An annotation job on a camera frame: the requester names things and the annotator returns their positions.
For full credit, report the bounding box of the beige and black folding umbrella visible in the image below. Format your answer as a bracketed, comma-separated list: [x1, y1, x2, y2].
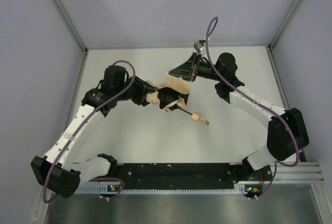
[145, 74, 210, 125]

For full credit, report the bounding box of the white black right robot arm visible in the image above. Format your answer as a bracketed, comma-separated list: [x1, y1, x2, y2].
[169, 52, 309, 177]

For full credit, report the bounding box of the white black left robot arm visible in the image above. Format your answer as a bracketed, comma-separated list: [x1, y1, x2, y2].
[31, 64, 157, 199]

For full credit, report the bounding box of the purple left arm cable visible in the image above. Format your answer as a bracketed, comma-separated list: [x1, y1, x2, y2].
[43, 60, 136, 204]

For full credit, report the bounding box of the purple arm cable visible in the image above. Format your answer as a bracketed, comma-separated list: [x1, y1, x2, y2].
[43, 60, 136, 204]
[204, 16, 300, 201]

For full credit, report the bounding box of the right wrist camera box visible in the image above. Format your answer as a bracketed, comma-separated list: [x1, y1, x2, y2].
[193, 39, 206, 55]

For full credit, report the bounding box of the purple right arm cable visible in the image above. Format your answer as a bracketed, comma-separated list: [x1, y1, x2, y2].
[204, 16, 300, 201]

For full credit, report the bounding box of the aluminium frame post right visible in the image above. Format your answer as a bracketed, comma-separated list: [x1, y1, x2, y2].
[267, 0, 319, 51]

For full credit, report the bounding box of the aluminium frame post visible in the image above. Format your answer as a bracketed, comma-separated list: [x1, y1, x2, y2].
[38, 0, 89, 53]
[267, 0, 319, 51]

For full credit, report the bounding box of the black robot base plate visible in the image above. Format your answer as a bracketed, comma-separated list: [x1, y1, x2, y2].
[106, 163, 272, 190]

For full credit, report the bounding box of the aluminium frame post left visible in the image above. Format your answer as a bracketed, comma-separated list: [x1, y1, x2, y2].
[38, 0, 89, 53]

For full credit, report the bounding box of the aluminium frame rail front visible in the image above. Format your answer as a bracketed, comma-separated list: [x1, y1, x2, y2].
[76, 162, 324, 198]

